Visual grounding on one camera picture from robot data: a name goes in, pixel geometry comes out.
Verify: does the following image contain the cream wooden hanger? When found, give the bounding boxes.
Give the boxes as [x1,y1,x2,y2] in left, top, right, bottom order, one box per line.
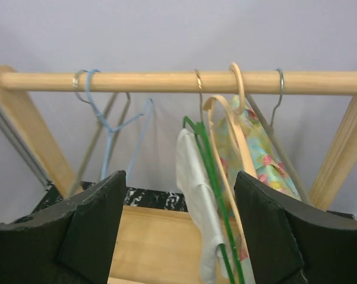
[202,63,257,256]

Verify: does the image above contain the wooden clothes rack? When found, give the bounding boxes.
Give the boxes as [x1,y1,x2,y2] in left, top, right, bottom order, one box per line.
[0,64,357,284]

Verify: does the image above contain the dark green hanger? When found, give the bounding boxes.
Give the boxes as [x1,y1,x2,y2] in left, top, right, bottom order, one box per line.
[182,68,246,284]

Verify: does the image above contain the colourful floral shirt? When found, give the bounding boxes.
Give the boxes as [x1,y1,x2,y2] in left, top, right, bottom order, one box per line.
[210,94,302,284]

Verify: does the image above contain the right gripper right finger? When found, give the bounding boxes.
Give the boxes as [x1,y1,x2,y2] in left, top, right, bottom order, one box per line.
[234,172,357,283]

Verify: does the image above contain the light blue hanger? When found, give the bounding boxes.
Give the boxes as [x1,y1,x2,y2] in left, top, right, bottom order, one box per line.
[84,69,155,180]

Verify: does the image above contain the white garment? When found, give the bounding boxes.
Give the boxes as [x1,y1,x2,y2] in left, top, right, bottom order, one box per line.
[176,128,229,283]

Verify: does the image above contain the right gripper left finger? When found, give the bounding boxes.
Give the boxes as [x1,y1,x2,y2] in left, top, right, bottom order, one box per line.
[0,170,126,283]

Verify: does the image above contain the grey metal hanger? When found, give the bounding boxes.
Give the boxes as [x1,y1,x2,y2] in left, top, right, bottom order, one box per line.
[245,68,313,205]

